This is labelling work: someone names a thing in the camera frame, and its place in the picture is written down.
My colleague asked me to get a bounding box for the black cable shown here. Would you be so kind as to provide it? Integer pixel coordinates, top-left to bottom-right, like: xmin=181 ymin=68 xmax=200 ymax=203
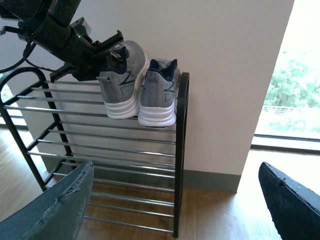
xmin=0 ymin=24 xmax=63 ymax=75

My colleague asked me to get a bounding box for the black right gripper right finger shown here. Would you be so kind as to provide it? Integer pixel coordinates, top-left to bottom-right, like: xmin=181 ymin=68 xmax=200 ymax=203
xmin=258 ymin=162 xmax=320 ymax=240

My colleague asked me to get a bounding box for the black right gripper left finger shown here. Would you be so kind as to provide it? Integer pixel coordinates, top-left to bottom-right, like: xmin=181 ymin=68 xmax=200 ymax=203
xmin=0 ymin=160 xmax=94 ymax=240

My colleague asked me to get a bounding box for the black metal shoe rack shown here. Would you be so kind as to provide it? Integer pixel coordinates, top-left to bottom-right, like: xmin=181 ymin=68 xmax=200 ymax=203
xmin=0 ymin=67 xmax=190 ymax=238

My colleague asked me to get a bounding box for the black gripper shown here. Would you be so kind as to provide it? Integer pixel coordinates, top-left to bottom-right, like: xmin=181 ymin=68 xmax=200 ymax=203
xmin=18 ymin=14 xmax=124 ymax=82

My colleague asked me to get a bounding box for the grey knit sneaker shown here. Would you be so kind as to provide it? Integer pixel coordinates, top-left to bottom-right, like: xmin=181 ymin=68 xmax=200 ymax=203
xmin=138 ymin=59 xmax=182 ymax=128
xmin=96 ymin=40 xmax=150 ymax=120

